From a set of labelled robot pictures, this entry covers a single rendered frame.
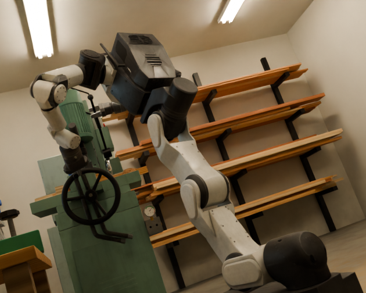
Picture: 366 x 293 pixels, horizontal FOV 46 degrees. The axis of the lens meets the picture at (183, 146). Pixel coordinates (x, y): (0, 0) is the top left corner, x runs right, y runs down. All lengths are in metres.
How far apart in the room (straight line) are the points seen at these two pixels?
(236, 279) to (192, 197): 0.34
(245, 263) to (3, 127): 4.02
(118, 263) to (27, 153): 2.94
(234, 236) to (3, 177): 3.69
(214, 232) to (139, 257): 0.72
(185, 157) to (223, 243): 0.38
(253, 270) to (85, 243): 1.07
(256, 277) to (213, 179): 0.42
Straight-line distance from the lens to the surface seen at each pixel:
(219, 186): 1.73
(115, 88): 2.01
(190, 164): 1.75
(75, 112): 2.59
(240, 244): 1.67
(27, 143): 5.10
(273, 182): 5.44
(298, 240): 1.46
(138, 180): 2.37
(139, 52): 1.96
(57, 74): 1.82
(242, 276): 1.59
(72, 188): 2.29
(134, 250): 2.33
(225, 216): 1.72
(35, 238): 1.03
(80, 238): 2.36
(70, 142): 1.92
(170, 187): 4.51
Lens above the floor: 0.44
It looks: 12 degrees up
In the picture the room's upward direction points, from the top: 19 degrees counter-clockwise
